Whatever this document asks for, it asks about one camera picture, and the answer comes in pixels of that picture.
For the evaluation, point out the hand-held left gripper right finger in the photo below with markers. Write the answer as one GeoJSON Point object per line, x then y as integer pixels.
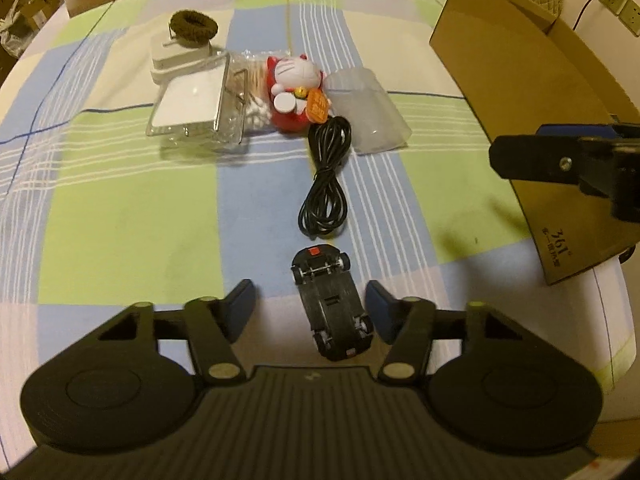
{"type": "Point", "coordinates": [377, 307]}

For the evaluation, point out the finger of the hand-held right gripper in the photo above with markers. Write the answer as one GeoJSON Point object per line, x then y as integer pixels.
{"type": "Point", "coordinates": [575, 130]}
{"type": "Point", "coordinates": [530, 157]}

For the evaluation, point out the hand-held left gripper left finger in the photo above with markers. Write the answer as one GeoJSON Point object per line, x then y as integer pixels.
{"type": "Point", "coordinates": [240, 306]}

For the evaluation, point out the black toy car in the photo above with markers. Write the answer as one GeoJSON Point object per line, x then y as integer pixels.
{"type": "Point", "coordinates": [330, 305]}

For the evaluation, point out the brown cardboard box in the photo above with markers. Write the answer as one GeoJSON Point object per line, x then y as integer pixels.
{"type": "Point", "coordinates": [500, 60]}

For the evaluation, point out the clear plastic cup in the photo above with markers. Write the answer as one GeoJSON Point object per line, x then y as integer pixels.
{"type": "Point", "coordinates": [365, 110]}

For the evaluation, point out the clear plastic organizer box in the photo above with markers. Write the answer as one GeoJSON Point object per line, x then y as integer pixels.
{"type": "Point", "coordinates": [190, 100]}

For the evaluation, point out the red cat figurine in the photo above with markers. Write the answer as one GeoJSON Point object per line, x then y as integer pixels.
{"type": "Point", "coordinates": [295, 77]}

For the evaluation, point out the checked bed sheet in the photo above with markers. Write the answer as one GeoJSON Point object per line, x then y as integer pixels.
{"type": "Point", "coordinates": [125, 210]}

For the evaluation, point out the bag of cotton swabs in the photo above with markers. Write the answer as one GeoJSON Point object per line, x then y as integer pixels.
{"type": "Point", "coordinates": [256, 110]}

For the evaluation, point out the small white box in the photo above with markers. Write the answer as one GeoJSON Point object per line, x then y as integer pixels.
{"type": "Point", "coordinates": [175, 57]}

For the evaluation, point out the brown hair scrunchie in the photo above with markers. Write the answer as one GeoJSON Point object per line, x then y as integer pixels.
{"type": "Point", "coordinates": [176, 25]}

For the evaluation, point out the stacked cardboard cartons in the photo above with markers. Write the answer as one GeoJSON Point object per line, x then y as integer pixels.
{"type": "Point", "coordinates": [35, 10]}

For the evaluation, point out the white wall socket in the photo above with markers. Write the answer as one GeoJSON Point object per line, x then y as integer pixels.
{"type": "Point", "coordinates": [627, 15]}

